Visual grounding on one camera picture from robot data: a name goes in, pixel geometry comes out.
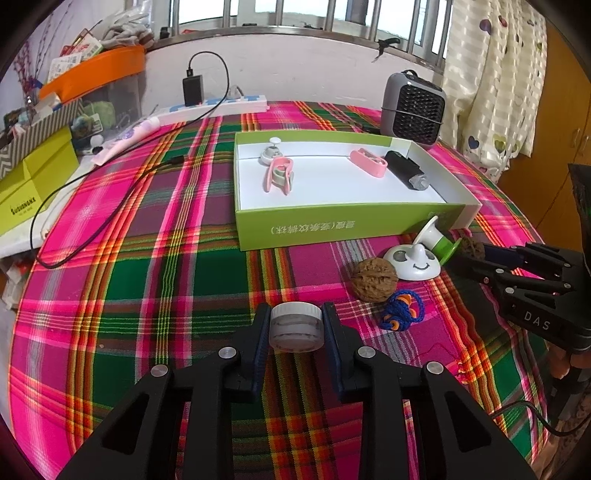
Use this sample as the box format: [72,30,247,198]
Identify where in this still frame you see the green white cardboard box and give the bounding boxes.
[233,130,483,252]

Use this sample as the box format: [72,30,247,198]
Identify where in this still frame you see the wooden cabinet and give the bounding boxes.
[499,28,591,252]

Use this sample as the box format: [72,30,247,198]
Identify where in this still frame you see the grey white gloves pile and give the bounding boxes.
[99,14,155,49]

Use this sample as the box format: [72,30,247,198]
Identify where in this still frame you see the black handheld device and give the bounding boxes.
[385,150,428,191]

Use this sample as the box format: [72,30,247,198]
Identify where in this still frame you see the grey black desk heater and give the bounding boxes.
[380,70,448,147]

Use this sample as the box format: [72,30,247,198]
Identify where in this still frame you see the clear bin with orange lid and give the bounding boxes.
[38,45,147,139]

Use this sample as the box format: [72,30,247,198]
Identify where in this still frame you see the metal window grille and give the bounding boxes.
[168,0,451,61]

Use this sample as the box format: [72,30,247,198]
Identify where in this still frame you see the blue orange knotted cord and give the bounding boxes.
[379,290,424,332]

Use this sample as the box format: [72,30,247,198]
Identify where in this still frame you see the translucent white round jar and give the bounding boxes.
[269,301,324,354]

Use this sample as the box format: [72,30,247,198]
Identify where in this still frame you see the pink flower branches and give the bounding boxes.
[14,39,42,104]

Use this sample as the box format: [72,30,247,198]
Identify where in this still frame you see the colourful paper packets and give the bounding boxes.
[46,30,102,84]

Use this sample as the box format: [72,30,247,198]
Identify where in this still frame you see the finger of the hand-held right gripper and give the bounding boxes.
[444,256,513,298]
[482,244,591,282]

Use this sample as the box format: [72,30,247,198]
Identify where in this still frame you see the black hook on sill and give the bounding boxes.
[372,38,399,61]

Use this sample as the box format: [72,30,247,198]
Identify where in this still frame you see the green white spool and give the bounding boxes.
[412,215,462,267]

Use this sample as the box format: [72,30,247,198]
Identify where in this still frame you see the black charger adapter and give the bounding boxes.
[182,69,204,107]

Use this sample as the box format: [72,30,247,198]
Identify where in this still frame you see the grey zigzag striped box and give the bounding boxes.
[0,97,85,181]

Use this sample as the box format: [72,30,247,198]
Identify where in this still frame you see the white blue power strip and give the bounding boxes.
[154,95,269,125]

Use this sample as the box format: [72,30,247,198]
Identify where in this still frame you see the pink clip with grey pad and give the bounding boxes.
[263,156,296,195]

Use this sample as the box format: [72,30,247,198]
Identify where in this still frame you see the person's right hand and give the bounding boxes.
[550,344,573,380]

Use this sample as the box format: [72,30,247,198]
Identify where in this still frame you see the black charger cable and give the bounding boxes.
[30,52,230,269]

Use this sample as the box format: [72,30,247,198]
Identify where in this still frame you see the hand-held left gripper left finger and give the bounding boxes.
[55,302,274,480]

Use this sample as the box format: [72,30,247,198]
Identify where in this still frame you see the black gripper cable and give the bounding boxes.
[489,401,591,437]

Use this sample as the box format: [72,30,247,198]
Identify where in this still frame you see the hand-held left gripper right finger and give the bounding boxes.
[321,302,532,480]

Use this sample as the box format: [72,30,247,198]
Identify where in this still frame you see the pink white wand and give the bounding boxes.
[90,116,160,166]

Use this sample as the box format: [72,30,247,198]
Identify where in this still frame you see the yellow-green cardboard box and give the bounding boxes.
[0,127,80,238]

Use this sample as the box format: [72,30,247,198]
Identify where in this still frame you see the white mushroom-shaped suction hook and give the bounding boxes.
[259,137,283,166]

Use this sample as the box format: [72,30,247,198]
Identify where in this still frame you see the brown walnut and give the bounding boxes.
[464,237,486,266]
[352,258,399,303]

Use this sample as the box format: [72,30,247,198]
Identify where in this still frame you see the cream heart print curtain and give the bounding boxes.
[441,0,552,181]

